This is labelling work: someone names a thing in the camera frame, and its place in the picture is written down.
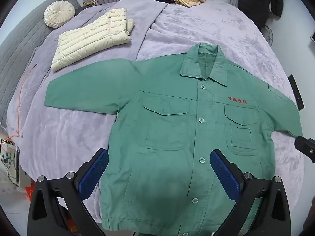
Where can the smooth purple blanket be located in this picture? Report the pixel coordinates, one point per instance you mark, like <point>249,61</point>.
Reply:
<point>61,132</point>

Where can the grey quilted headboard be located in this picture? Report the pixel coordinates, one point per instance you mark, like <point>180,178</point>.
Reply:
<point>22,36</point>

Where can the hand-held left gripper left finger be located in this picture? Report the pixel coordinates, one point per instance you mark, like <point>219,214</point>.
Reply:
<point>94,172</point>

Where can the black flat strip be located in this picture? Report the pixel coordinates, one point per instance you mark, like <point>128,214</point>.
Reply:
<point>296,91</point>

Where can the textured purple bedspread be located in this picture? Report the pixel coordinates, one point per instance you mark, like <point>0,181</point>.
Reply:
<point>196,24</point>

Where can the green work jacket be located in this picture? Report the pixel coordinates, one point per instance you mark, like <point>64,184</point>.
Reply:
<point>167,127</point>

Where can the cream puffer jacket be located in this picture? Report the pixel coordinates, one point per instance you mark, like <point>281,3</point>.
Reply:
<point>91,39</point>

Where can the standing fan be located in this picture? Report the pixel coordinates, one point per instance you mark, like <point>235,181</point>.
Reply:
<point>268,35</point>

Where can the red packet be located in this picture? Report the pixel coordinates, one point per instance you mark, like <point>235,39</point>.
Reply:
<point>30,190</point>

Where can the black hanging coat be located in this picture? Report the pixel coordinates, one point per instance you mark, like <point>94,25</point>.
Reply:
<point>253,2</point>

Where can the round cream pleated pillow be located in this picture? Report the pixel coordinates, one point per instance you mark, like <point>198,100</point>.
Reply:
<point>59,13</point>

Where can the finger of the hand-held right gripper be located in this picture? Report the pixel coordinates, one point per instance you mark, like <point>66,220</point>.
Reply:
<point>306,147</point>

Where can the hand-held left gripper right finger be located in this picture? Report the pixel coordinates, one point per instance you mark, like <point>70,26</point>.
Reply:
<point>225,174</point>

